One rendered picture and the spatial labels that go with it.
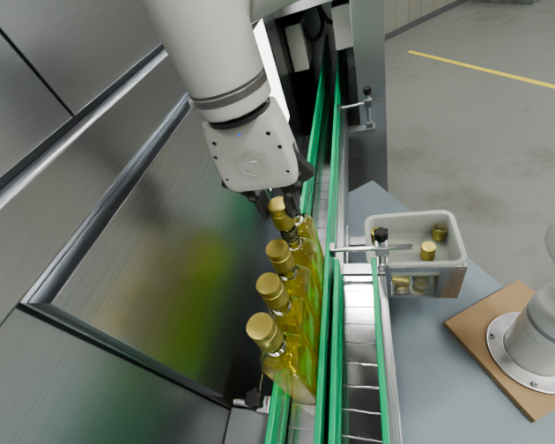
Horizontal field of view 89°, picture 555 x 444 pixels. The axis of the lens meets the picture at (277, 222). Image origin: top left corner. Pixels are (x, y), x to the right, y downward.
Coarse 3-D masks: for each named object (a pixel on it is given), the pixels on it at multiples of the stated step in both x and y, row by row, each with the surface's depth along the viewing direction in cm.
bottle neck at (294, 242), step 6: (294, 228) 46; (282, 234) 46; (288, 234) 46; (294, 234) 46; (288, 240) 47; (294, 240) 47; (300, 240) 49; (288, 246) 48; (294, 246) 48; (300, 246) 49
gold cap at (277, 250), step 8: (272, 240) 43; (280, 240) 42; (272, 248) 41; (280, 248) 41; (288, 248) 41; (272, 256) 41; (280, 256) 40; (288, 256) 42; (272, 264) 43; (280, 264) 42; (288, 264) 42; (280, 272) 43
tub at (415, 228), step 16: (368, 224) 80; (384, 224) 82; (400, 224) 81; (416, 224) 80; (432, 224) 79; (448, 224) 74; (368, 240) 76; (400, 240) 81; (416, 240) 80; (432, 240) 79; (448, 240) 75; (368, 256) 73; (400, 256) 78; (416, 256) 77; (448, 256) 74; (464, 256) 66
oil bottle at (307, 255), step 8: (304, 240) 50; (312, 240) 52; (304, 248) 49; (312, 248) 51; (296, 256) 49; (304, 256) 49; (312, 256) 50; (304, 264) 49; (312, 264) 50; (320, 264) 57; (312, 272) 51; (320, 272) 56; (320, 280) 55; (320, 288) 55
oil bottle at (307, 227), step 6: (306, 216) 54; (300, 222) 53; (306, 222) 53; (312, 222) 55; (300, 228) 52; (306, 228) 53; (312, 228) 54; (300, 234) 53; (306, 234) 53; (312, 234) 54; (318, 240) 59; (318, 246) 59; (318, 252) 58; (324, 258) 65
